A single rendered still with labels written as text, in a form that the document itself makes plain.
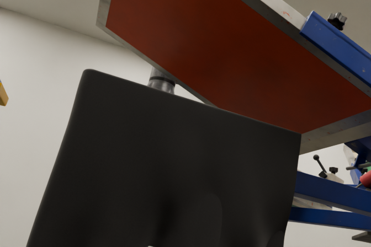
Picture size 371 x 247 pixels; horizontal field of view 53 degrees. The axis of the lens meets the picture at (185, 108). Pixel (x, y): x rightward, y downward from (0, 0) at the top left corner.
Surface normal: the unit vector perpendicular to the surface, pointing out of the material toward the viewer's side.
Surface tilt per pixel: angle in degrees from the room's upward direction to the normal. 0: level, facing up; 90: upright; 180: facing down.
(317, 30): 90
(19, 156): 90
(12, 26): 90
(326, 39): 90
